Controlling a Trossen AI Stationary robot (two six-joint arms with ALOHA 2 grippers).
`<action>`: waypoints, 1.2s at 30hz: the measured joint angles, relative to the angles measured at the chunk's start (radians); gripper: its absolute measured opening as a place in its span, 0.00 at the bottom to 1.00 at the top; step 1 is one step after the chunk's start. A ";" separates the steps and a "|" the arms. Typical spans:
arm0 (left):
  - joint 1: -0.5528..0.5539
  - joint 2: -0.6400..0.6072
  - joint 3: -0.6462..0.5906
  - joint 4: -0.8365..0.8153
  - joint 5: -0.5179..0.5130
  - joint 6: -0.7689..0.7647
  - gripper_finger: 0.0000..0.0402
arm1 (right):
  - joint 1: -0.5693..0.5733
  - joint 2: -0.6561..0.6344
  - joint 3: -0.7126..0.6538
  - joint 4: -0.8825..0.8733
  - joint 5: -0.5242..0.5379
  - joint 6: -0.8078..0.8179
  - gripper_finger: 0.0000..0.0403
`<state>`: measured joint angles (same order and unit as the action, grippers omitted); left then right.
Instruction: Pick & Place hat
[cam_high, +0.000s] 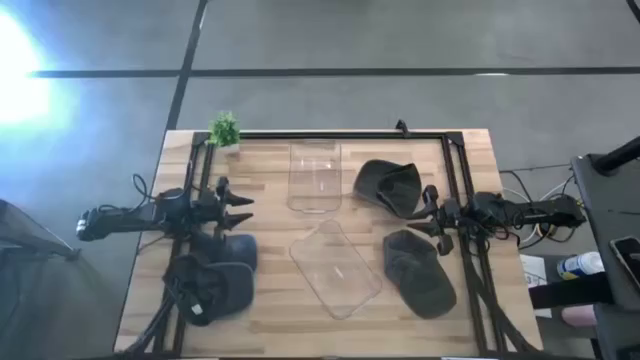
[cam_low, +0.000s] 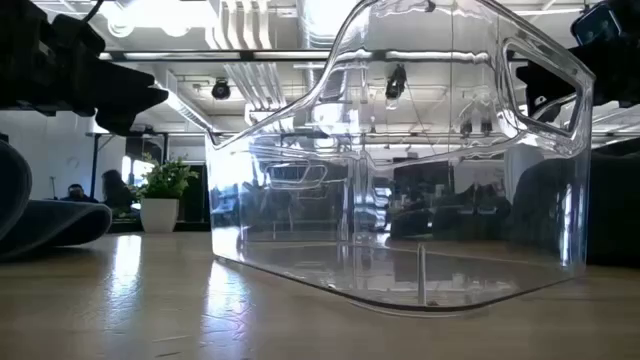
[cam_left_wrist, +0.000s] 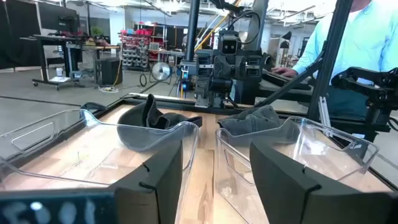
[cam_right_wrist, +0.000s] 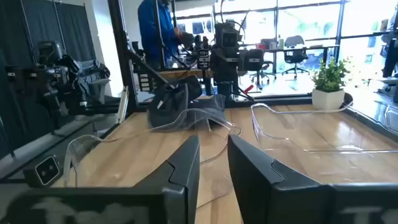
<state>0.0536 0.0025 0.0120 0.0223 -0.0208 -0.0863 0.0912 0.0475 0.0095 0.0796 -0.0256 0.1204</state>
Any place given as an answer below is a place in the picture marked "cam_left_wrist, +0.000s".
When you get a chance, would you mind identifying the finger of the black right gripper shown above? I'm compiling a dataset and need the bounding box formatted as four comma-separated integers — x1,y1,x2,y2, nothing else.
213,55,234,80
233,55,249,80

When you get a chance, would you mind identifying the black side desk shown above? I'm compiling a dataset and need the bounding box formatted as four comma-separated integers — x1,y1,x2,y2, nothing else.
258,69,313,101

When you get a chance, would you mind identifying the grey cap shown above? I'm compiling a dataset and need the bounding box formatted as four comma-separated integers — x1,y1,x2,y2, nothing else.
217,104,301,144

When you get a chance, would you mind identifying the clear bin with dark cap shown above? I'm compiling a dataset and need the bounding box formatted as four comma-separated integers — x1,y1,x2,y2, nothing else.
116,93,203,153

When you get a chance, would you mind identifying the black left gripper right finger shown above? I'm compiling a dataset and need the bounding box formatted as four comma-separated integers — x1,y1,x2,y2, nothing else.
249,142,398,224

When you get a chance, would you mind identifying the shelving with red bins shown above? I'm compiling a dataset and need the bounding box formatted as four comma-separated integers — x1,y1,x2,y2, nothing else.
119,29,154,71

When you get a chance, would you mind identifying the black computer case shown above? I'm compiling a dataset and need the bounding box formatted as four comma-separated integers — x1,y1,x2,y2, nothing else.
100,57,123,86

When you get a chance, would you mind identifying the round metal fan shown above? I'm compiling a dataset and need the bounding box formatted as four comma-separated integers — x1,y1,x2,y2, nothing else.
150,61,172,82

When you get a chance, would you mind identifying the black monitor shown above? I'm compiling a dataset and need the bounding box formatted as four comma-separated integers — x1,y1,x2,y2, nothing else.
37,1,80,34

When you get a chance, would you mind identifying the black rolling desk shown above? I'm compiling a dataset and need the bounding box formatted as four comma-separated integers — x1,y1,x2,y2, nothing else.
19,33,84,91

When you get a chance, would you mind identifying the person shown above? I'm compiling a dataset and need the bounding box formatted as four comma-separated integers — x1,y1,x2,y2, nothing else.
271,0,398,121

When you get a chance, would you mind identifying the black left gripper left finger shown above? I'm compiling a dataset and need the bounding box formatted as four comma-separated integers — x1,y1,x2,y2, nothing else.
113,139,184,224

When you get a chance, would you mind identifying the black vertical pole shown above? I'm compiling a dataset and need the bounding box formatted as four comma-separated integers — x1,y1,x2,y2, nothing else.
185,0,201,62

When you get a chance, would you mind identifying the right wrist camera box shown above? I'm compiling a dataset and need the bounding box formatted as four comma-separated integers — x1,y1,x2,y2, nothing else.
218,30,243,57

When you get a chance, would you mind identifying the clear plastic bin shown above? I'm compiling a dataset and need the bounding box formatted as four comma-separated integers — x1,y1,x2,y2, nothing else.
0,108,200,224
214,116,381,224

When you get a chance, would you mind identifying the person's hand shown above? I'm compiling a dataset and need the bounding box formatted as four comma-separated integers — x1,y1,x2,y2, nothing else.
271,66,299,78

